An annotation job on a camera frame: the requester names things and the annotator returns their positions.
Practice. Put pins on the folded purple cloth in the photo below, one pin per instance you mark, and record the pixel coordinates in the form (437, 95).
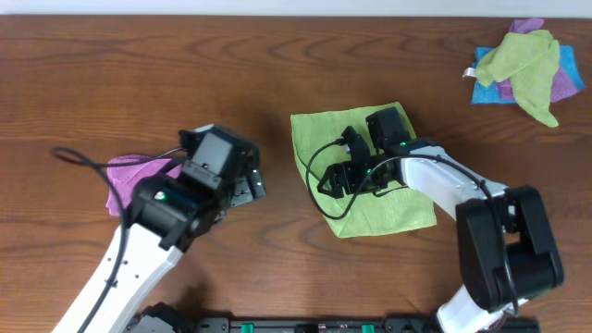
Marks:
(124, 178)

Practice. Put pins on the blue cloth in pile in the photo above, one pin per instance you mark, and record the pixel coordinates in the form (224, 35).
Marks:
(491, 96)

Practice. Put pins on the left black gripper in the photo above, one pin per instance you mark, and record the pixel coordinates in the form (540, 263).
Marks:
(250, 189)

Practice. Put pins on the green cloth on pile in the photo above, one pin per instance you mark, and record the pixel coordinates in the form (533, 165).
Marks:
(529, 62)

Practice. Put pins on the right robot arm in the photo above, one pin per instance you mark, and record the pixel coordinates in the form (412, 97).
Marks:
(508, 254)

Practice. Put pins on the purple cloth in pile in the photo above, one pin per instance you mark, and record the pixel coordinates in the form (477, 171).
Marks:
(562, 86)

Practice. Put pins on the green microfiber cloth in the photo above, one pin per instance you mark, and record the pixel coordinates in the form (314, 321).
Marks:
(398, 211)

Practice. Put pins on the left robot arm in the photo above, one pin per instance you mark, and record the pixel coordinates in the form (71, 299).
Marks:
(218, 170)

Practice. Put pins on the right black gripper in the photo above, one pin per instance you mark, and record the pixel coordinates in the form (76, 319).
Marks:
(334, 172)

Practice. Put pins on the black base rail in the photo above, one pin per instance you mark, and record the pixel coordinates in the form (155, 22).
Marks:
(342, 325)

